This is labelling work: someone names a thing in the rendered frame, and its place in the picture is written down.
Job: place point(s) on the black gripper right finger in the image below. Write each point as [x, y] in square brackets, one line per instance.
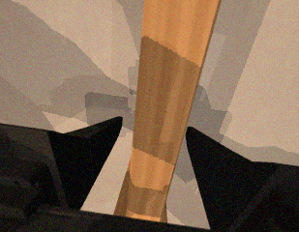
[230, 185]

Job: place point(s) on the wooden rail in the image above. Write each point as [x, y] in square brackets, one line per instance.
[174, 42]

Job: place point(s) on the wooden post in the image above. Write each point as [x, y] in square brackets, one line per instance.
[121, 205]

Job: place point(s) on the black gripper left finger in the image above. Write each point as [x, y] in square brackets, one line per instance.
[75, 158]

